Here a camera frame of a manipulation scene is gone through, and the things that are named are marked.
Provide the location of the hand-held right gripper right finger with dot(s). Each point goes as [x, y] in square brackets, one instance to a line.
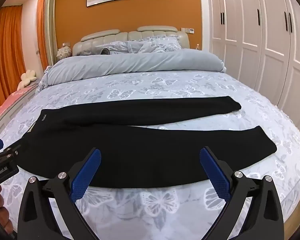
[216, 175]

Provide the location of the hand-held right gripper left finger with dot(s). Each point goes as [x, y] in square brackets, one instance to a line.
[86, 177]

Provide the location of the black pants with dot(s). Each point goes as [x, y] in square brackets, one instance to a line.
[140, 155]

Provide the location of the pink bench cushion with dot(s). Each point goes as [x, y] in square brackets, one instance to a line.
[12, 100]

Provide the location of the bed with butterfly sheet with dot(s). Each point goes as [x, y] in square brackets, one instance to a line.
[165, 212]

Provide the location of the flower shaped cushion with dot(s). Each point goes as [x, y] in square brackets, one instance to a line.
[27, 78]

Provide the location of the wide orange curtain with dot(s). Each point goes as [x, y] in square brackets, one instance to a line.
[7, 55]

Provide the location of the plush toy beside bed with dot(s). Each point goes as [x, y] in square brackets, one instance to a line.
[63, 53]

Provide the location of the grey duvet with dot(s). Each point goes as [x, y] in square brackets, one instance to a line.
[140, 62]

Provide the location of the dark cylindrical object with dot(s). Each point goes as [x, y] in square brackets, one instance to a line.
[105, 51]

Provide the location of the narrow orange curtain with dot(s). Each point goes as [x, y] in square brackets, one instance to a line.
[42, 25]

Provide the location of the beige curtain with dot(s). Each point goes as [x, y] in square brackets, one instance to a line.
[50, 25]

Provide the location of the butterfly print pillow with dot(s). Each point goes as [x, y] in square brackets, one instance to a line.
[117, 47]
[160, 43]

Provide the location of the white wardrobe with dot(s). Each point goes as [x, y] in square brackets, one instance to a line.
[252, 42]

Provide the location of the beige padded headboard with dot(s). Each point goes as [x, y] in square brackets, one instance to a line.
[110, 36]

